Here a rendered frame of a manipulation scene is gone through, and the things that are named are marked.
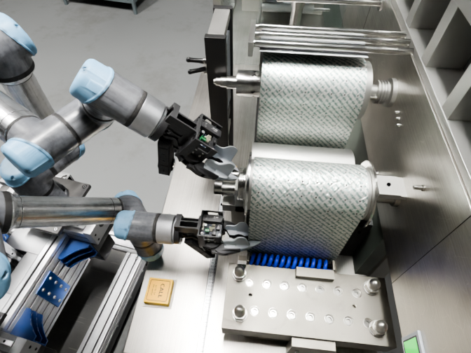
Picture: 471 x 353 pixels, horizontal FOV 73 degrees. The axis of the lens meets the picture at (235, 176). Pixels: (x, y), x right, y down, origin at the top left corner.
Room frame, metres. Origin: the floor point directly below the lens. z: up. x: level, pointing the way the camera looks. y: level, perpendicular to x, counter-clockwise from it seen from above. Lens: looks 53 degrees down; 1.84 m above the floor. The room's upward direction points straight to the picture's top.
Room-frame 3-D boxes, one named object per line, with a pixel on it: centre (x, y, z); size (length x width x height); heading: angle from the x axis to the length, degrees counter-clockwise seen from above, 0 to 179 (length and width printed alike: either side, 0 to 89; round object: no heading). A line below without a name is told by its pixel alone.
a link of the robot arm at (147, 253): (0.40, 0.25, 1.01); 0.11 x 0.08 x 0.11; 32
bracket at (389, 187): (0.39, -0.33, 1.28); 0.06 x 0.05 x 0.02; 84
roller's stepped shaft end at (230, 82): (0.68, 0.03, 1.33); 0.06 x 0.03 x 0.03; 84
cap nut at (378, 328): (0.16, -0.33, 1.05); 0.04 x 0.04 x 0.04
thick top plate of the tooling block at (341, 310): (0.22, -0.17, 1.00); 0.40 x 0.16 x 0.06; 84
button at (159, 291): (0.29, 0.22, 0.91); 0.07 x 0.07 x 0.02; 84
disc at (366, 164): (0.39, -0.28, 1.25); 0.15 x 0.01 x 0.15; 174
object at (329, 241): (0.35, -0.15, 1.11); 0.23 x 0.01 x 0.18; 84
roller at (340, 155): (0.53, -0.17, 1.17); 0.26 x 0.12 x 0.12; 84
